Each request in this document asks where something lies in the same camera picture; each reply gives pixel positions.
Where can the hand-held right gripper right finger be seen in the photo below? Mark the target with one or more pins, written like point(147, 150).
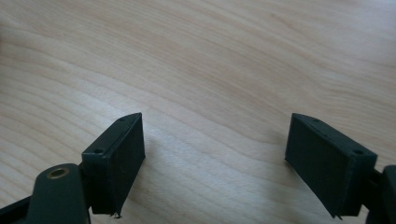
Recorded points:
point(327, 168)

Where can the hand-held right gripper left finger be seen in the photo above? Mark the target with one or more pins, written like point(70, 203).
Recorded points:
point(116, 166)

